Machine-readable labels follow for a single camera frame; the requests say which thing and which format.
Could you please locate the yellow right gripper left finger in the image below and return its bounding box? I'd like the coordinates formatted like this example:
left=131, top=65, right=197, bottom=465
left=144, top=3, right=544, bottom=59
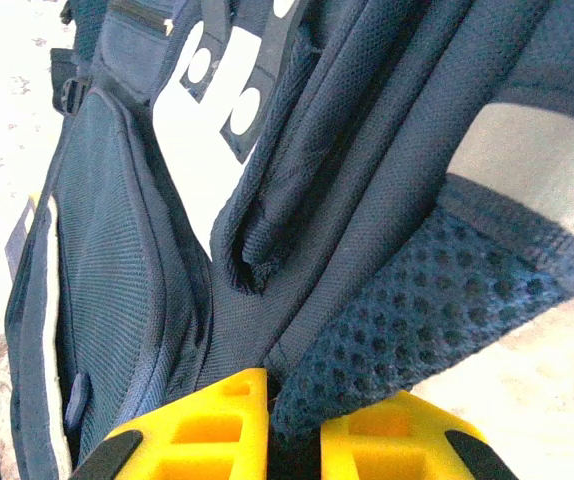
left=69, top=368, right=270, bottom=480

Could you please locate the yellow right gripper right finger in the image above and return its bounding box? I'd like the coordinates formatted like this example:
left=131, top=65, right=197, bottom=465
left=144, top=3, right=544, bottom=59
left=320, top=390, right=518, bottom=480

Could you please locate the navy blue backpack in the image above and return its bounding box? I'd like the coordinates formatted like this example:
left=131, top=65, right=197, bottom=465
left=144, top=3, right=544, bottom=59
left=4, top=0, right=574, bottom=480

